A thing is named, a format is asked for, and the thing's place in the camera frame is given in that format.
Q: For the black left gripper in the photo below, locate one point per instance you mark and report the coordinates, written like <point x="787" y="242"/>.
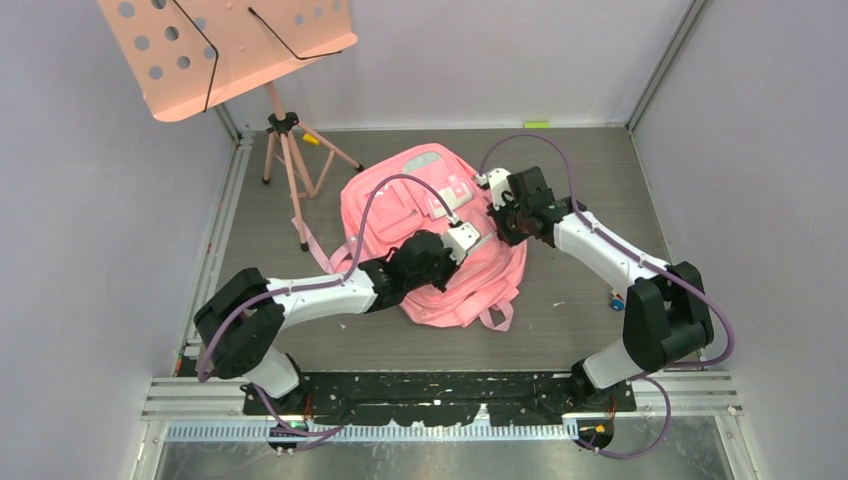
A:
<point x="452" y="267"/>

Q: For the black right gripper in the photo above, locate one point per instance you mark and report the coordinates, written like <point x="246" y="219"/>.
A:
<point x="513" y="238"/>

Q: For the pink student backpack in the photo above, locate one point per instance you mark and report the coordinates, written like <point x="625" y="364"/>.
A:
<point x="415" y="190"/>

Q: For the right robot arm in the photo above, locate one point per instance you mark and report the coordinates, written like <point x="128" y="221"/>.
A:
<point x="665" y="315"/>

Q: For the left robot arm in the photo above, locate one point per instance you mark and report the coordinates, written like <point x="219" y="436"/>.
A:
<point x="239" y="324"/>

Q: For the colourful toy train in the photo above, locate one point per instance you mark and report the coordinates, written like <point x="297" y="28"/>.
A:
<point x="617" y="302"/>

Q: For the pink music stand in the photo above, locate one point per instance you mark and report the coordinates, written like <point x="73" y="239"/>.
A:
<point x="190" y="56"/>

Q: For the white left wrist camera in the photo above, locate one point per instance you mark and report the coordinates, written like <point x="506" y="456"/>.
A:
<point x="461" y="239"/>

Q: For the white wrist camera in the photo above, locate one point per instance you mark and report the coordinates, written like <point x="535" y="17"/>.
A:
<point x="497" y="183"/>
<point x="461" y="239"/>

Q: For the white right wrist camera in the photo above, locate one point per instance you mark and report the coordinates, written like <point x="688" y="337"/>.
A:
<point x="497" y="183"/>

